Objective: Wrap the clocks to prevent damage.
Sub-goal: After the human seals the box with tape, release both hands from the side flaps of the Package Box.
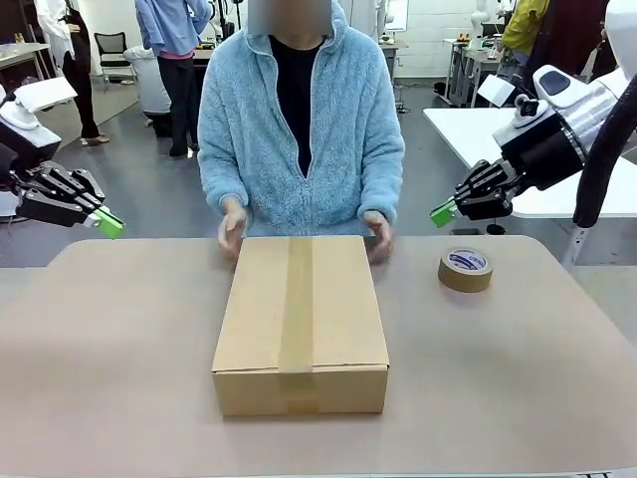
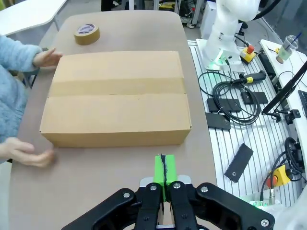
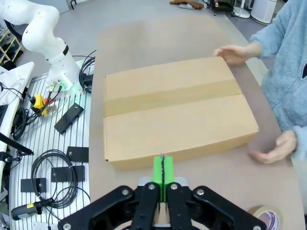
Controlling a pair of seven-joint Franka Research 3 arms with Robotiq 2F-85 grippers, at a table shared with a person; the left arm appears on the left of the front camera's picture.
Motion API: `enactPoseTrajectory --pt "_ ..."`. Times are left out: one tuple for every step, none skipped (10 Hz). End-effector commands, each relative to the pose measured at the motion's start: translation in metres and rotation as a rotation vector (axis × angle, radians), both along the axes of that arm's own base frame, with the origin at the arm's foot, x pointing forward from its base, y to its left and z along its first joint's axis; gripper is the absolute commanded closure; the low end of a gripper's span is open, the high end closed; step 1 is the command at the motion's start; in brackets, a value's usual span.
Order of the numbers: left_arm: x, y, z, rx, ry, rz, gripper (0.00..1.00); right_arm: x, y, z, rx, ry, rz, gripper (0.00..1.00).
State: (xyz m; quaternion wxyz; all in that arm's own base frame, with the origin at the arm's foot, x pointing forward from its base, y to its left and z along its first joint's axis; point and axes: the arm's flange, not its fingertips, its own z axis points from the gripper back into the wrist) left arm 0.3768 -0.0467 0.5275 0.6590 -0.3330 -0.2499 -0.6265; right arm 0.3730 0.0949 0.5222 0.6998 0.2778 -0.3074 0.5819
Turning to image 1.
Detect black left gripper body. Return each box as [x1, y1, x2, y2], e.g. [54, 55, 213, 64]
[0, 121, 54, 216]

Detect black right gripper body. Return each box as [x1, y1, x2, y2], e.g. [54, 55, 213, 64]
[499, 117, 584, 193]

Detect brown packing tape roll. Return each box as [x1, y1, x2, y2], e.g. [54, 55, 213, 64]
[437, 246, 496, 295]

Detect brown cardboard box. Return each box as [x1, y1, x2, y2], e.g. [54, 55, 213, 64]
[210, 234, 391, 417]

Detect person's left forearm blue sleeve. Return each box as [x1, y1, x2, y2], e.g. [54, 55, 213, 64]
[354, 143, 407, 226]

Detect person's right forearm blue sleeve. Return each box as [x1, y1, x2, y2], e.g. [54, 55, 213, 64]
[197, 143, 251, 221]

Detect person's left hand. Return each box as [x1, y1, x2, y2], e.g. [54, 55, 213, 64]
[362, 209, 396, 266]

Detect person's right hand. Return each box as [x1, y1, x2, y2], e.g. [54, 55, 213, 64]
[217, 195, 249, 263]

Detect large white table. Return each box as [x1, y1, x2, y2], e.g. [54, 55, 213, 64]
[422, 107, 637, 268]

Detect background desk with small items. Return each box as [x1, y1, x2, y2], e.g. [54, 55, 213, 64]
[441, 33, 505, 109]

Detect grey workbench table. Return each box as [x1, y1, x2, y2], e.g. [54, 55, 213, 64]
[0, 42, 67, 82]

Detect bystander dark maroon clothes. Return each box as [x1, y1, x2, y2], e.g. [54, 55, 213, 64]
[531, 0, 614, 87]

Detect bystander white sleeves black dress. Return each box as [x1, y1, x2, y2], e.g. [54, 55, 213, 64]
[34, 0, 108, 147]

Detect bystander yellow green jacket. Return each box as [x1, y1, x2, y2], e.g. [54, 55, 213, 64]
[499, 0, 551, 67]

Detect black mesh office chair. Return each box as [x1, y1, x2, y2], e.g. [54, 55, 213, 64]
[94, 31, 138, 94]

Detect bystander blue shirt black trousers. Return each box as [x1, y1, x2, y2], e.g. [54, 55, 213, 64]
[134, 0, 213, 158]

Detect person in blue fleece jacket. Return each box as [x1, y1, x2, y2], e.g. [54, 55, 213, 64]
[196, 0, 407, 239]

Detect brown tape strip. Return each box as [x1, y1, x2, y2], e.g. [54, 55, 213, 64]
[277, 235, 318, 415]

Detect black tripod stand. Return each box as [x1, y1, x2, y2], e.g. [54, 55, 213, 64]
[213, 0, 246, 47]

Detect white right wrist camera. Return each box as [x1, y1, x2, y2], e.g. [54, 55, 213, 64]
[478, 74, 555, 147]

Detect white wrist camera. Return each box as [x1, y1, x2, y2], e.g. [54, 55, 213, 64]
[0, 78, 81, 151]
[478, 74, 555, 147]

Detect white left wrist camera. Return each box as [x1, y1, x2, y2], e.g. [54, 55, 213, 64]
[0, 78, 81, 151]

